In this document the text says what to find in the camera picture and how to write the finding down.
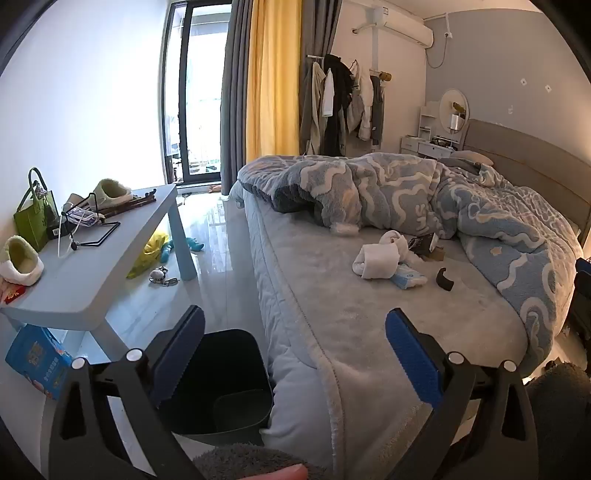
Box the beige coat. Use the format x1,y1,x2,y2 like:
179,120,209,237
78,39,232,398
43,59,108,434
300,60,326,155

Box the black coat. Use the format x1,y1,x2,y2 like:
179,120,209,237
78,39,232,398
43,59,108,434
323,54,354,155

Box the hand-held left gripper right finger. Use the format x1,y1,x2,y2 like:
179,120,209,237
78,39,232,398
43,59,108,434
385,308,541,480

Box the white air conditioner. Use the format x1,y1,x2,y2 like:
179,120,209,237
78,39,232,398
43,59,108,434
353,6,435,48

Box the dark wooden sticks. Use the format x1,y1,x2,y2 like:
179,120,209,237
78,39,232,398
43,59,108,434
99,188,158,217

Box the blue patterned fleece blanket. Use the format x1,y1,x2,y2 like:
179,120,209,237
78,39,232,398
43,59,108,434
237,154,583,374

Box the yellow curtain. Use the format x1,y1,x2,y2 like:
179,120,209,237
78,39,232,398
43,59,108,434
245,0,303,162

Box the blue plush toy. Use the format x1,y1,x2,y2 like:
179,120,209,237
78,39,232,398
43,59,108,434
161,237,205,264

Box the grey headboard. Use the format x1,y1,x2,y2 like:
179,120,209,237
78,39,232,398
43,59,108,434
462,119,591,245

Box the grey-blue bed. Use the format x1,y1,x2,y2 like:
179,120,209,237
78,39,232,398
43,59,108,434
229,178,578,472

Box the grey curtain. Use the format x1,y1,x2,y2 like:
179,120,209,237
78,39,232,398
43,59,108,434
300,0,345,63
221,0,259,197

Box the white vanity table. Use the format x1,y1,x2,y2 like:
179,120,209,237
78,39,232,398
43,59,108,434
400,102,462,160

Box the white shirt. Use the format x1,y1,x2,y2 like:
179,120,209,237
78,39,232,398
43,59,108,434
322,69,335,117

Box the white cable with black tip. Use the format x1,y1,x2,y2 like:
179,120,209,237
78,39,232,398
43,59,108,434
58,215,79,257

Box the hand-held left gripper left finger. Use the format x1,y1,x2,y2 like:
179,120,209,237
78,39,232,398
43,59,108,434
48,305,206,480

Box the light blue table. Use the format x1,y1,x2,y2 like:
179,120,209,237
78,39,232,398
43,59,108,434
0,184,198,361

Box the bubble wrap roll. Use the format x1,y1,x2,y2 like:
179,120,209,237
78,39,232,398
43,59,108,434
353,242,402,280

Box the person's left hand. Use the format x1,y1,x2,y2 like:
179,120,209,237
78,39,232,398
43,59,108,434
259,464,309,480

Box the black packet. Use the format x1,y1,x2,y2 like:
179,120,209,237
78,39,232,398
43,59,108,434
409,233,438,256

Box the black wire stand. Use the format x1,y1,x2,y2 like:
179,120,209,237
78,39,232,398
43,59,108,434
60,194,122,247

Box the grey garment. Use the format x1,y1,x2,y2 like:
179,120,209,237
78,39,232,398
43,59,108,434
369,76,386,144

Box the white plush keychain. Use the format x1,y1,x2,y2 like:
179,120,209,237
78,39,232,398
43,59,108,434
148,266,180,287

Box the black framed glass door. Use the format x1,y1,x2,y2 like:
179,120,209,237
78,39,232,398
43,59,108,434
161,2,232,185

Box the black trash bin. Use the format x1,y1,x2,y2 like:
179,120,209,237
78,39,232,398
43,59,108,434
157,329,274,437

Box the green handbag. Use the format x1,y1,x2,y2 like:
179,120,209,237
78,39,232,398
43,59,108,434
14,167,60,252

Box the blue tissue package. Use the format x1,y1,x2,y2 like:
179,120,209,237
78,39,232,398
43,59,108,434
6,324,75,400

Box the blue tissue packet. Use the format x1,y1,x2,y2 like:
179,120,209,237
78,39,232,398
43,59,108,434
390,263,428,289

